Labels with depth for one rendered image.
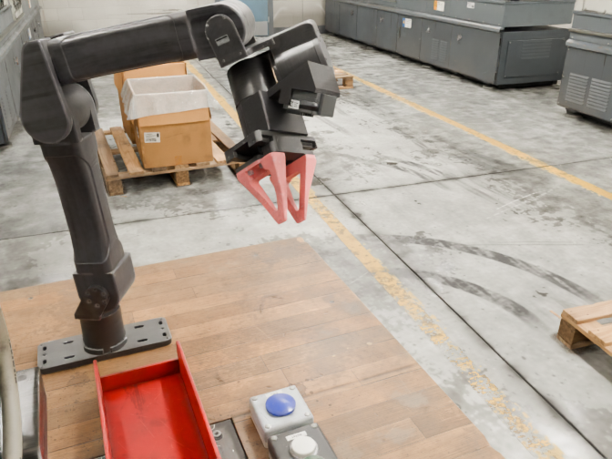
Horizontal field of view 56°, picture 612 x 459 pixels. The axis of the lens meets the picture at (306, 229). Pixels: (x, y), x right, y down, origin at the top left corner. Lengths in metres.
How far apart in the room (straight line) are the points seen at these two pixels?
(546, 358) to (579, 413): 0.31
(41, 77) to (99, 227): 0.21
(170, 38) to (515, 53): 6.66
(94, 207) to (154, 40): 0.25
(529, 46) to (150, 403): 6.83
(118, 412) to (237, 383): 0.17
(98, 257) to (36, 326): 0.26
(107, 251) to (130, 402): 0.21
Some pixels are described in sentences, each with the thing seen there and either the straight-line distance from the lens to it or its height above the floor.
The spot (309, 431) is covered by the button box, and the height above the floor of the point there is 0.93.
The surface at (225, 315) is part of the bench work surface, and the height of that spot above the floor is 0.90.
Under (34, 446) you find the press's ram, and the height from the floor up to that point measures 1.14.
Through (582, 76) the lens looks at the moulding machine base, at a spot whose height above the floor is 0.41.
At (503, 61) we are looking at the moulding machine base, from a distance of 7.20.
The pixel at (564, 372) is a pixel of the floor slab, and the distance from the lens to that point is 2.51.
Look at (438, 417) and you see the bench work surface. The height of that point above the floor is 0.90.
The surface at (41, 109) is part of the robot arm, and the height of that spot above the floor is 1.29.
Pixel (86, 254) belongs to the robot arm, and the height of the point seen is 1.08.
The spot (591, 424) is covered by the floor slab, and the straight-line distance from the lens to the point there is 2.32.
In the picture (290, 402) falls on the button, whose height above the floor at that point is 0.94.
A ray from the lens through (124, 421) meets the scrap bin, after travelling 0.85.
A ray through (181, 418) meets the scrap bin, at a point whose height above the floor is 0.90.
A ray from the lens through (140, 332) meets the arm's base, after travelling 0.99.
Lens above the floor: 1.47
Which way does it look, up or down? 26 degrees down
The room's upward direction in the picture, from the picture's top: straight up
